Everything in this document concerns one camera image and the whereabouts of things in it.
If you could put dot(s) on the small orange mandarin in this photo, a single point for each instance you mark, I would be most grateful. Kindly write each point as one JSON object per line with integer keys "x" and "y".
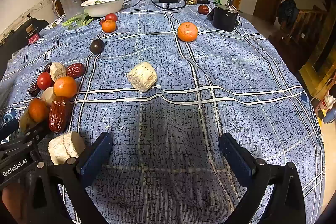
{"x": 109, "y": 26}

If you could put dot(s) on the dark jacket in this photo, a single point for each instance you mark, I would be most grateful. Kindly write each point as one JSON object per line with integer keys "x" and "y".
{"x": 287, "y": 11}

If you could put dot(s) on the dark red date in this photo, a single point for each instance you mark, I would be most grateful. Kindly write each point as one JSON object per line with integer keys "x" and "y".
{"x": 203, "y": 9}

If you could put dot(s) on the bottle with red label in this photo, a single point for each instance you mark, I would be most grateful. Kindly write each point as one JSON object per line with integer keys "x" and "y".
{"x": 32, "y": 35}

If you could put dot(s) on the clear plastic pitcher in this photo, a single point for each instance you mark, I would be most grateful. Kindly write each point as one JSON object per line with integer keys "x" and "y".
{"x": 68, "y": 2}

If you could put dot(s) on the green leaf in bowl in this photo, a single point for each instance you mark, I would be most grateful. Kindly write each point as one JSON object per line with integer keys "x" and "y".
{"x": 98, "y": 1}

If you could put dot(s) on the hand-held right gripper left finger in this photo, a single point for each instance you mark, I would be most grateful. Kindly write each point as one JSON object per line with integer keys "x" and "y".
{"x": 97, "y": 158}

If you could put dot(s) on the white bowl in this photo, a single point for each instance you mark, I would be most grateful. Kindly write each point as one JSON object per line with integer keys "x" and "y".
{"x": 103, "y": 6}

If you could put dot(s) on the person's left forearm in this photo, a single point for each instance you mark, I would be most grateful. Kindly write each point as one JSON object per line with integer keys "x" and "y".
{"x": 13, "y": 205}

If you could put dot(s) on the large red wrinkled date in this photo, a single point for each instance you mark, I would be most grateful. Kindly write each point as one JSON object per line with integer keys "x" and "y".
{"x": 59, "y": 113}

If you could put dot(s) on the dark purple plum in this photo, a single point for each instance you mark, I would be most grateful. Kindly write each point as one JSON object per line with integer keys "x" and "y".
{"x": 97, "y": 46}

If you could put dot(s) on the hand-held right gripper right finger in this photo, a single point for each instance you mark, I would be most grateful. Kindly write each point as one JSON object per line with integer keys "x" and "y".
{"x": 236, "y": 158}

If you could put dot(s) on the large orange mandarin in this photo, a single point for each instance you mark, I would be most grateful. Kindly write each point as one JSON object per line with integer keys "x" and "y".
{"x": 187, "y": 32}

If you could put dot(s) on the red tomato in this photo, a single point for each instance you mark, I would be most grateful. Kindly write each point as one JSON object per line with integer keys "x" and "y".
{"x": 44, "y": 80}
{"x": 111, "y": 17}

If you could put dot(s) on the dark oblong object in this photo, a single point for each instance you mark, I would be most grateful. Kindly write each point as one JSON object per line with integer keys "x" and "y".
{"x": 203, "y": 0}

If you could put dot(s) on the black container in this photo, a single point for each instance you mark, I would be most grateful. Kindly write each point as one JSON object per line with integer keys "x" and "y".
{"x": 223, "y": 19}

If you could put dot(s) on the blue plaid tablecloth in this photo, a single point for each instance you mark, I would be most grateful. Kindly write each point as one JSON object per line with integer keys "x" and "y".
{"x": 183, "y": 108}

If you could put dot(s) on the yellowish brown fruit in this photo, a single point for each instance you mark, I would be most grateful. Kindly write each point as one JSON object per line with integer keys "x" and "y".
{"x": 25, "y": 121}

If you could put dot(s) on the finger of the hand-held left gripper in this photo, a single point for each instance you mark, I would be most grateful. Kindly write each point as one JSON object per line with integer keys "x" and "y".
{"x": 9, "y": 127}
{"x": 36, "y": 130}

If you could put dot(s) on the green leafy vegetable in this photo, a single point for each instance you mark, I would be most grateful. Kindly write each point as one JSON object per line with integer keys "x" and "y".
{"x": 78, "y": 20}

